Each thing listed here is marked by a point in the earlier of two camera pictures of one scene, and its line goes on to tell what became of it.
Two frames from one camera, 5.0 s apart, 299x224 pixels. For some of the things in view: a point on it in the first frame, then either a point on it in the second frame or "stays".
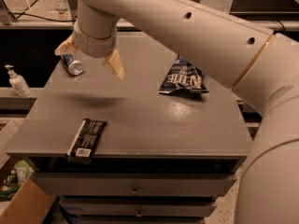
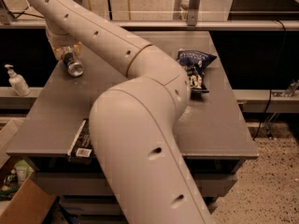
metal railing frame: x=7 y=21 stays
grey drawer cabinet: x=175 y=133 stays
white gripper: x=93 y=44 → x=61 y=40
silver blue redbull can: x=74 y=66 stays
